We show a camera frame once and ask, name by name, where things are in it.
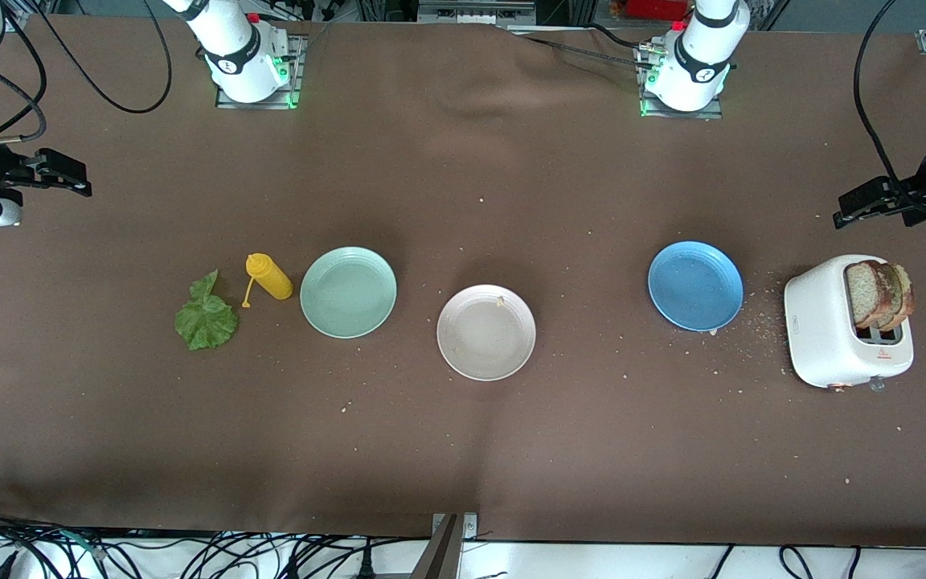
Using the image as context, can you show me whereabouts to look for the brown bread slice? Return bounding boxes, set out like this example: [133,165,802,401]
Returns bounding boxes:
[879,264,916,333]
[845,259,903,329]

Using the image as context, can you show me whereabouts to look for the green lettuce leaf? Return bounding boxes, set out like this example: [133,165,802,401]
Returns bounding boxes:
[174,270,240,351]

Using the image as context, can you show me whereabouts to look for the yellow mustard squeeze bottle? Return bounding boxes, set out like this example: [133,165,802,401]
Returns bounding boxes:
[241,253,294,309]

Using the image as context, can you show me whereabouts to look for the blue plate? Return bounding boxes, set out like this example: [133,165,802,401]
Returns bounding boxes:
[647,240,744,332]

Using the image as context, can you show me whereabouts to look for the pale green plate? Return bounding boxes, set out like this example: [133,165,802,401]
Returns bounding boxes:
[300,246,398,339]

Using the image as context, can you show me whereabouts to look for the beige plate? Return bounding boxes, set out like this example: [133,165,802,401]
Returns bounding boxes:
[436,284,537,382]

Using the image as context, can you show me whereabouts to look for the white toaster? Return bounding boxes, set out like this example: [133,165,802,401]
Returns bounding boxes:
[784,254,915,392]

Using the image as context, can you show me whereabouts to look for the red box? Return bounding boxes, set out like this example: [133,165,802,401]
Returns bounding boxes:
[612,0,693,21]

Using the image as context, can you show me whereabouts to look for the brown tablecloth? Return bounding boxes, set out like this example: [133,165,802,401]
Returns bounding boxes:
[0,14,926,549]

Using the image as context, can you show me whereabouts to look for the grey metal device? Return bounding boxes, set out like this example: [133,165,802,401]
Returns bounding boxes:
[417,0,538,27]

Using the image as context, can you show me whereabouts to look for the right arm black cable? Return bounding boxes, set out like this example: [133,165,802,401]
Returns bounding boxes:
[0,0,173,146]

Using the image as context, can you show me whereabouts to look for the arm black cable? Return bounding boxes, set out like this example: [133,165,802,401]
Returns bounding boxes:
[0,0,173,146]
[854,0,906,184]

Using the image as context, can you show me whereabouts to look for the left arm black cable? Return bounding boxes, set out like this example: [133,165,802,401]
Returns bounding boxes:
[854,0,906,184]

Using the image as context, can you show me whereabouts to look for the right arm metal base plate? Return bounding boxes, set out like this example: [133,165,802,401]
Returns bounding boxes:
[215,32,304,111]

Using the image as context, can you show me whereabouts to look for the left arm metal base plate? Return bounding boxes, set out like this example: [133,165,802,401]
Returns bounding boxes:
[637,39,725,121]

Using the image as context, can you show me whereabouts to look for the black base power cables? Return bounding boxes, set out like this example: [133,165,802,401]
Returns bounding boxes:
[511,23,653,72]

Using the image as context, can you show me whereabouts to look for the tangle of black floor cables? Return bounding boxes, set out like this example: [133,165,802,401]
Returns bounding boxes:
[0,505,432,579]

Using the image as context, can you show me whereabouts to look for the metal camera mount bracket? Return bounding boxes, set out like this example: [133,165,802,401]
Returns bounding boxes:
[411,512,480,579]

